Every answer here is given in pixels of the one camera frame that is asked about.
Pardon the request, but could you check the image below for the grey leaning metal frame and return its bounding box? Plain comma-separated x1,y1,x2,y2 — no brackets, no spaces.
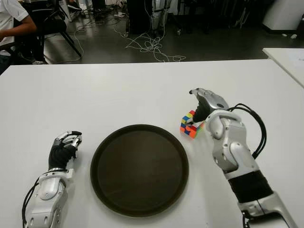
234,7,250,30

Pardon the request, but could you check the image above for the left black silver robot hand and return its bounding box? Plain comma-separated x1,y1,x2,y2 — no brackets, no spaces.
48,130,83,171

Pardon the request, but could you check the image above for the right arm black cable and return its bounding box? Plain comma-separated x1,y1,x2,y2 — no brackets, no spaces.
228,103,268,159

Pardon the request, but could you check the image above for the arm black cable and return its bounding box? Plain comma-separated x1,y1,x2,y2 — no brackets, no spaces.
21,177,40,226
228,103,268,159

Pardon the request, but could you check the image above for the tangled white floor cable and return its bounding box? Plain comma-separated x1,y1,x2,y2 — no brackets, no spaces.
114,23,187,63

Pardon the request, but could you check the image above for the dark wheeled rack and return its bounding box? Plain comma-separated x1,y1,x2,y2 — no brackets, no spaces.
170,0,212,36

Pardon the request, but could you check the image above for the white cabinet with black base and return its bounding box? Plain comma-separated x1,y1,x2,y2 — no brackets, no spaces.
262,0,304,31

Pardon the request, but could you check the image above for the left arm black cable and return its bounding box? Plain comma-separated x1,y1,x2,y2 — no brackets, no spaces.
21,177,40,226

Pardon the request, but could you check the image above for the multicoloured Rubik's cube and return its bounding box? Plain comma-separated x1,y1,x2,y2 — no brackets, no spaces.
180,110,206,139

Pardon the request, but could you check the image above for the black office chair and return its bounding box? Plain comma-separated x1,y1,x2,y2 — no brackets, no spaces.
14,0,83,64

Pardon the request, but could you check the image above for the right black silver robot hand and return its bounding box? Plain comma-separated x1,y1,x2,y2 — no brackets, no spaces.
186,87,230,125

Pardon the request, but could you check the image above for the dark brown round plate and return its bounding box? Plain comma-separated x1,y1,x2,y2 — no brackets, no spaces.
90,124,190,217

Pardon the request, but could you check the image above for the seated person in white shirt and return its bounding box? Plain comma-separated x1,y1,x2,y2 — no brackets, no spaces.
0,0,47,74

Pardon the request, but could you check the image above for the white side table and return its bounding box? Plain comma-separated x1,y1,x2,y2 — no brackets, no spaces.
262,48,304,88

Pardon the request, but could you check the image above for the thin white floor cable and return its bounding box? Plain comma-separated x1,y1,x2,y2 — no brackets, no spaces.
71,29,84,57

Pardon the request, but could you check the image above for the black cabinet on casters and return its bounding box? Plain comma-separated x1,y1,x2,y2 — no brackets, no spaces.
127,0,152,35

